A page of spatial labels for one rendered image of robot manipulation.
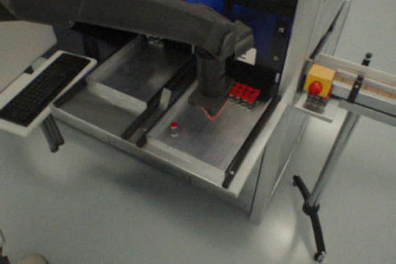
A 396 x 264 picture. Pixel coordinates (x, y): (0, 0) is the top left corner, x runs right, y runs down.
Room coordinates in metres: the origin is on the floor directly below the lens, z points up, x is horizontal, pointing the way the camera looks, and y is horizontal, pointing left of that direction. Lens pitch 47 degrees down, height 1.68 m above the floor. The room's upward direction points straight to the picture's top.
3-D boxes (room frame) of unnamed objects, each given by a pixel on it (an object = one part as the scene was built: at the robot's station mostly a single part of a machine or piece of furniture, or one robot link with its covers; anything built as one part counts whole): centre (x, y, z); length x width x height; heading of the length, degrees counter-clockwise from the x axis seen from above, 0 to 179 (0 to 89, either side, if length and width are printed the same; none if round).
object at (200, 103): (0.56, -0.03, 1.21); 0.10 x 0.07 x 0.07; 150
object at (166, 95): (0.78, 0.14, 0.91); 0.14 x 0.03 x 0.06; 149
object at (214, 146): (0.75, -0.04, 0.90); 0.34 x 0.26 x 0.04; 150
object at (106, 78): (1.01, 0.20, 0.90); 0.34 x 0.26 x 0.04; 150
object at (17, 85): (1.02, 0.64, 0.79); 0.45 x 0.28 x 0.03; 159
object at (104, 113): (0.87, 0.08, 0.87); 0.70 x 0.48 x 0.02; 60
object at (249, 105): (0.84, -0.10, 0.90); 0.18 x 0.02 x 0.05; 60
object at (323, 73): (0.82, -0.37, 1.00); 0.08 x 0.07 x 0.07; 150
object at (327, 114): (0.85, -0.41, 0.87); 0.14 x 0.13 x 0.02; 150
